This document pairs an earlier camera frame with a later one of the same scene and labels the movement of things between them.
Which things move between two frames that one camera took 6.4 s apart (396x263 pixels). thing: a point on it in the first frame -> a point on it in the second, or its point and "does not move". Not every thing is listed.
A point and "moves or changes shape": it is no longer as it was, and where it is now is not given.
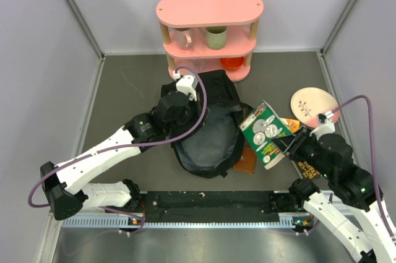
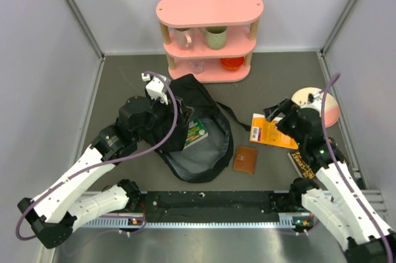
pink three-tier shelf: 211,31 does not move
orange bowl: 232,63 does not move
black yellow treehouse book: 306,170 does not move
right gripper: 300,136 -> 273,112
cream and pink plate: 307,103 does not move
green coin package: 260,129 -> 195,133
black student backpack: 216,146 moves or changes shape
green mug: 216,36 does not move
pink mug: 184,38 does not move
